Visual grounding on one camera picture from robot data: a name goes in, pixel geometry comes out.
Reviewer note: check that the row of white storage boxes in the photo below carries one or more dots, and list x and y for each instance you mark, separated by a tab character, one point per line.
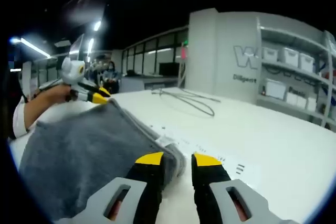
291	56

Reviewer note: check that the black monitor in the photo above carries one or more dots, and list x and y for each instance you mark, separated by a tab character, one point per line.
169	68

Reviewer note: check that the pink hanging tag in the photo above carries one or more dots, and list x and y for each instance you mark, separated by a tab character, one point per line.
184	52

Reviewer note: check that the transparent tilted panel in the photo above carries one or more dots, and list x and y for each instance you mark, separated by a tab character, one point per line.
77	45

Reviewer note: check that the white marked tape strip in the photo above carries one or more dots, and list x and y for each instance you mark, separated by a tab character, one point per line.
204	153

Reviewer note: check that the person's left hand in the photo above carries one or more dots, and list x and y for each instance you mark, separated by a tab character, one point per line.
59	94

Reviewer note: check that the grey shelving rack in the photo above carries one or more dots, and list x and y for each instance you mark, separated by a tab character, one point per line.
291	69

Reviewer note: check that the large hanging dark screen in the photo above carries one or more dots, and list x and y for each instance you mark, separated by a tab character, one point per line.
86	6

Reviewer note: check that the grey fluffy towel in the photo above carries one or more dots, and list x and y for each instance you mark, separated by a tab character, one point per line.
86	150

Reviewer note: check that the grey counter desk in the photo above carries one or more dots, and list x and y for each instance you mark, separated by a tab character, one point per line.
136	83

